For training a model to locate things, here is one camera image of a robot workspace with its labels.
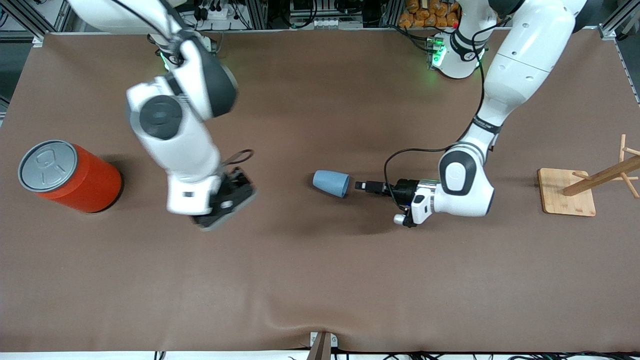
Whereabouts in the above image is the brown table cloth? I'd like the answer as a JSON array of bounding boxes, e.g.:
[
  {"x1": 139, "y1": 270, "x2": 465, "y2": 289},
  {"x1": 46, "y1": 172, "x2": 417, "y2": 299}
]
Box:
[{"x1": 0, "y1": 27, "x2": 640, "y2": 353}]

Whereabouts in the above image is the wooden mug rack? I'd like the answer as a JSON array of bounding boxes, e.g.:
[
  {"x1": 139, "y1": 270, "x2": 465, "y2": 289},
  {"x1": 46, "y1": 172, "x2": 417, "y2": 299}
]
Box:
[{"x1": 537, "y1": 134, "x2": 640, "y2": 217}]

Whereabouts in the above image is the white power strip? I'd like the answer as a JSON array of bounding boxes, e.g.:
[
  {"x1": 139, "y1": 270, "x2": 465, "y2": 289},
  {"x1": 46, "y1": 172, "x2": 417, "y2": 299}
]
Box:
[{"x1": 192, "y1": 0, "x2": 236, "y2": 21}]

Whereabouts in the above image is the light blue cup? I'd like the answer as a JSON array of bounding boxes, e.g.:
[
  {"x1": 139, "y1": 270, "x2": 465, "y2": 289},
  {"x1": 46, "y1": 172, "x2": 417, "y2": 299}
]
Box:
[{"x1": 312, "y1": 170, "x2": 350, "y2": 198}]

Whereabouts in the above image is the orange snack pile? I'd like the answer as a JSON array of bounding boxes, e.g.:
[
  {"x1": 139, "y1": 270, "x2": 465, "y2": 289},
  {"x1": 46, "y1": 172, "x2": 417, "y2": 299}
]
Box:
[{"x1": 398, "y1": 0, "x2": 459, "y2": 29}]

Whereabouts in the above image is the orange can with grey lid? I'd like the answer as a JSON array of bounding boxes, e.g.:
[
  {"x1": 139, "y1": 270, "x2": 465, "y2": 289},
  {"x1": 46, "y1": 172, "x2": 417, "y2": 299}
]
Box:
[{"x1": 17, "y1": 139, "x2": 123, "y2": 214}]

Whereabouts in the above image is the metal table clamp bracket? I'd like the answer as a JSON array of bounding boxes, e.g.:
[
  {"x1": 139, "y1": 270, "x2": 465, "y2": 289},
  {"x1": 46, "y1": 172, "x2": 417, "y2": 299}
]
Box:
[{"x1": 309, "y1": 331, "x2": 339, "y2": 360}]

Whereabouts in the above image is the aluminium frame strut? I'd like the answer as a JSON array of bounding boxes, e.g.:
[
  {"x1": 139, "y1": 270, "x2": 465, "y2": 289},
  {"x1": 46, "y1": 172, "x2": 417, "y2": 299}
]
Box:
[
  {"x1": 245, "y1": 0, "x2": 268, "y2": 30},
  {"x1": 597, "y1": 10, "x2": 640, "y2": 41},
  {"x1": 0, "y1": 0, "x2": 47, "y2": 48},
  {"x1": 381, "y1": 0, "x2": 403, "y2": 28}
]

